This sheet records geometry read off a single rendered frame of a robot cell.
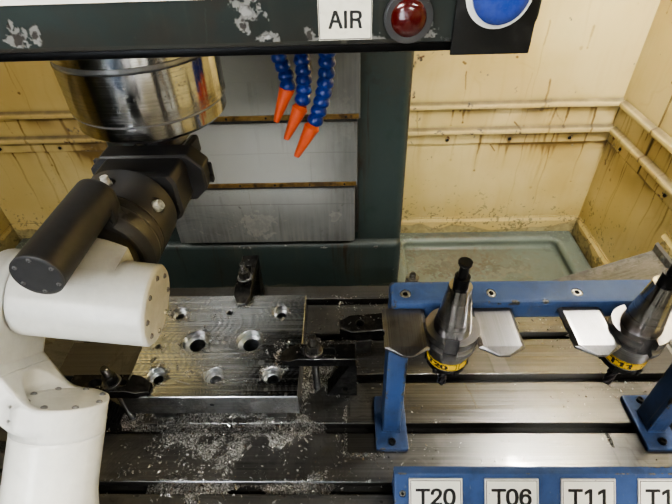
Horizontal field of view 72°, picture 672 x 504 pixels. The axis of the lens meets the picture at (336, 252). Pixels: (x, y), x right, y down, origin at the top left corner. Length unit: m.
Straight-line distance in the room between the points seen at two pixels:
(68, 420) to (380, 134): 0.85
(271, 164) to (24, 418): 0.79
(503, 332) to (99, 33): 0.49
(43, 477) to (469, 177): 1.41
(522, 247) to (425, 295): 1.18
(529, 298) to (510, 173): 1.03
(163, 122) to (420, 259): 1.26
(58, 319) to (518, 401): 0.76
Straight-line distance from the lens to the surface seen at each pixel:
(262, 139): 1.04
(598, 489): 0.84
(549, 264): 1.72
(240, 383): 0.82
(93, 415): 0.41
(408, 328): 0.57
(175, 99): 0.49
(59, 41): 0.34
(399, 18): 0.28
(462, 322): 0.54
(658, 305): 0.61
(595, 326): 0.64
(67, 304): 0.38
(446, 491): 0.78
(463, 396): 0.91
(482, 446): 0.87
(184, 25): 0.30
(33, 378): 0.44
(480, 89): 1.46
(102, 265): 0.39
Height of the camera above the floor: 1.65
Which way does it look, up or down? 41 degrees down
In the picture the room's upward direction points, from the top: 2 degrees counter-clockwise
